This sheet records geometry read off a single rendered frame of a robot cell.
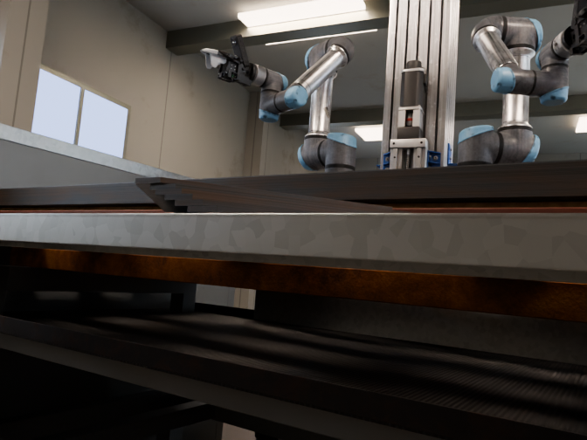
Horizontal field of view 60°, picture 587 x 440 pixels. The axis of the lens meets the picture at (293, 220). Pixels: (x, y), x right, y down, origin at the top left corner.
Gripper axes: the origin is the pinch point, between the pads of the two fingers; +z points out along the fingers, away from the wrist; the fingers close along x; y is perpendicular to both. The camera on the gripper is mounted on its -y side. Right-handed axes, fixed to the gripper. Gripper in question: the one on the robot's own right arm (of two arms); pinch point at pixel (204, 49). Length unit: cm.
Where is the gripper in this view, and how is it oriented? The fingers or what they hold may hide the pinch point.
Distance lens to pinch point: 187.9
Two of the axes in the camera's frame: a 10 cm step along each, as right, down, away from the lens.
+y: -1.6, 9.9, 0.0
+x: -6.3, -1.0, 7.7
